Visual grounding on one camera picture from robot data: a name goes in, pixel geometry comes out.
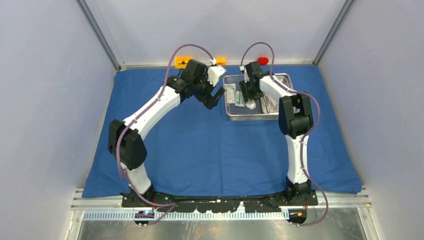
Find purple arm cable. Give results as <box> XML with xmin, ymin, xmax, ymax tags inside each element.
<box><xmin>115</xmin><ymin>43</ymin><xmax>218</xmax><ymax>227</ymax></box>
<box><xmin>240</xmin><ymin>42</ymin><xmax>330</xmax><ymax>227</ymax></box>

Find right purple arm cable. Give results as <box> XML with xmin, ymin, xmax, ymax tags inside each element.
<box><xmin>240</xmin><ymin>42</ymin><xmax>330</xmax><ymax>227</ymax></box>

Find large yellow plastic block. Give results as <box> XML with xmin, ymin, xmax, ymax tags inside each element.
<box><xmin>174</xmin><ymin>56</ymin><xmax>192</xmax><ymax>69</ymax></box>

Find aluminium frame rail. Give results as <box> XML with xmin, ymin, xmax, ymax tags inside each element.
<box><xmin>70</xmin><ymin>187</ymin><xmax>373</xmax><ymax>211</ymax></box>

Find red plastic object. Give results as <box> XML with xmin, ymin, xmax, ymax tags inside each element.
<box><xmin>257</xmin><ymin>56</ymin><xmax>269</xmax><ymax>66</ymax></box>

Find blue surgical drape cloth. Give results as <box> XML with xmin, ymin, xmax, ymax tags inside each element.
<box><xmin>82</xmin><ymin>65</ymin><xmax>363</xmax><ymax>198</ymax></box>

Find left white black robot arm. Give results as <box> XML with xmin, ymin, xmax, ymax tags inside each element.
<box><xmin>107</xmin><ymin>59</ymin><xmax>226</xmax><ymax>207</ymax></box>

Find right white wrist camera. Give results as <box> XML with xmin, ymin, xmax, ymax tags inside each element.
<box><xmin>239</xmin><ymin>65</ymin><xmax>250</xmax><ymax>83</ymax></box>

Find steel surgical scissors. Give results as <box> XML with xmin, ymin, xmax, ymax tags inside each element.
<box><xmin>263</xmin><ymin>94</ymin><xmax>275</xmax><ymax>114</ymax></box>

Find steel surgical forceps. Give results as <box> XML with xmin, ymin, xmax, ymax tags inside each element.
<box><xmin>268</xmin><ymin>97</ymin><xmax>279</xmax><ymax>114</ymax></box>

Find clear syringe packet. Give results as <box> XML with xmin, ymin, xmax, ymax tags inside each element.
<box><xmin>244</xmin><ymin>99</ymin><xmax>256</xmax><ymax>110</ymax></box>

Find metal mesh instrument basket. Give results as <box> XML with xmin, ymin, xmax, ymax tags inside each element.
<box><xmin>223</xmin><ymin>73</ymin><xmax>288</xmax><ymax>121</ymax></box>

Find small yellow plastic block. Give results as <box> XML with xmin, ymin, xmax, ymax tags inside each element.
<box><xmin>215</xmin><ymin>57</ymin><xmax>227</xmax><ymax>66</ymax></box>

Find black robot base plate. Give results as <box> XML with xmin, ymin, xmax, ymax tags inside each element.
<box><xmin>142</xmin><ymin>190</ymin><xmax>318</xmax><ymax>213</ymax></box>

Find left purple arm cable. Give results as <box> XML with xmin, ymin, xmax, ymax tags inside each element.
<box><xmin>115</xmin><ymin>43</ymin><xmax>218</xmax><ymax>227</ymax></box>

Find green white sterile packet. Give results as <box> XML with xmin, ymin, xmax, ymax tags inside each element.
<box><xmin>234</xmin><ymin>91</ymin><xmax>245</xmax><ymax>107</ymax></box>

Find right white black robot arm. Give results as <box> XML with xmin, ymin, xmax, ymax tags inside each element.
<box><xmin>239</xmin><ymin>61</ymin><xmax>314</xmax><ymax>205</ymax></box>

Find stainless steel inner tray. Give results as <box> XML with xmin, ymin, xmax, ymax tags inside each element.
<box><xmin>260</xmin><ymin>74</ymin><xmax>293</xmax><ymax>116</ymax></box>

